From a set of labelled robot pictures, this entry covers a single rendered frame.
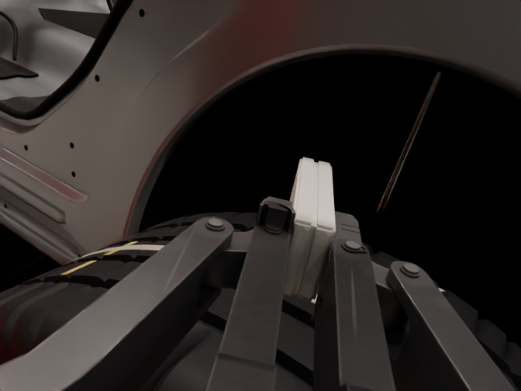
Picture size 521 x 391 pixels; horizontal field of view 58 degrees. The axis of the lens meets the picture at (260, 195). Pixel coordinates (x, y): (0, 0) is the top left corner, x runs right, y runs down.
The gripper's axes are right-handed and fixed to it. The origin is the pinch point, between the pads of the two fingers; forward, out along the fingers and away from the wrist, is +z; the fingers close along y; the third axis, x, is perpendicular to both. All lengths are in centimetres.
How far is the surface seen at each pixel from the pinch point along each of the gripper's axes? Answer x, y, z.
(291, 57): 1.2, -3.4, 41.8
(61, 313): -10.6, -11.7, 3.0
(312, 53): 2.4, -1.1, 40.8
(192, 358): -8.8, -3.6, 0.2
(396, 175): -16, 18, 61
